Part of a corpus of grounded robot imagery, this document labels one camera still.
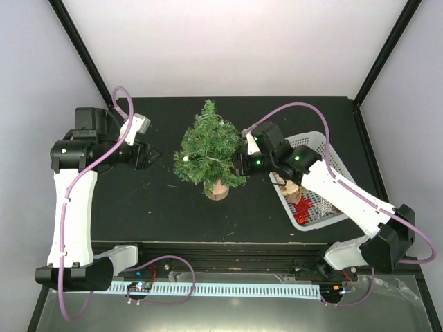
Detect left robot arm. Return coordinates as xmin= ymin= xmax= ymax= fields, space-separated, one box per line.
xmin=35 ymin=107 xmax=159 ymax=292

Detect small green christmas tree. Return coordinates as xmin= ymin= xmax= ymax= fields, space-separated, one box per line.
xmin=174 ymin=100 xmax=246 ymax=201

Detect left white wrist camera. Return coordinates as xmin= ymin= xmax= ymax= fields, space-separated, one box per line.
xmin=125 ymin=113 xmax=151 ymax=146

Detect black frame post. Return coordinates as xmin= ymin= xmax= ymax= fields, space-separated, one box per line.
xmin=354 ymin=0 xmax=422 ymax=108
xmin=48 ymin=0 xmax=111 ymax=106

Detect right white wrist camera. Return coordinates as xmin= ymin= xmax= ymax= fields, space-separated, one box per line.
xmin=241 ymin=129 xmax=260 ymax=156

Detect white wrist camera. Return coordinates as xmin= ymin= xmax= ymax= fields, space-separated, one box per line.
xmin=125 ymin=113 xmax=151 ymax=146
xmin=241 ymin=129 xmax=260 ymax=156

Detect white plastic perforated basket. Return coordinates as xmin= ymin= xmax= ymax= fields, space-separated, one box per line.
xmin=269 ymin=131 xmax=355 ymax=232

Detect silver star ornament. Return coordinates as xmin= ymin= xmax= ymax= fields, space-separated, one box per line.
xmin=316 ymin=198 xmax=336 ymax=217

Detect wooden snowman ornament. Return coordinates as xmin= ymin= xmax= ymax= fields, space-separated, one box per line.
xmin=275 ymin=176 xmax=300 ymax=196

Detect white slotted cable duct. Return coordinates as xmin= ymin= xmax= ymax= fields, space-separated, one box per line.
xmin=105 ymin=281 xmax=321 ymax=300

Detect left black frame post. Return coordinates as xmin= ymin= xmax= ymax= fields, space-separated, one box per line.
xmin=48 ymin=0 xmax=111 ymax=106

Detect right black frame post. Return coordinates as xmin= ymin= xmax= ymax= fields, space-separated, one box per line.
xmin=354 ymin=0 xmax=422 ymax=108

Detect red gift box ornament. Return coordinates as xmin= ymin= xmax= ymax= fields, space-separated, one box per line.
xmin=294 ymin=214 xmax=309 ymax=225

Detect white ball string lights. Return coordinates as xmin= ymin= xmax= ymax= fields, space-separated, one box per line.
xmin=181 ymin=114 xmax=228 ymax=163

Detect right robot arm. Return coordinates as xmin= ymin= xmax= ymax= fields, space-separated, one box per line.
xmin=233 ymin=122 xmax=415 ymax=279

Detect red star ornament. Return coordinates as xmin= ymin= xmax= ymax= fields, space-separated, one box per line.
xmin=293 ymin=196 xmax=314 ymax=218

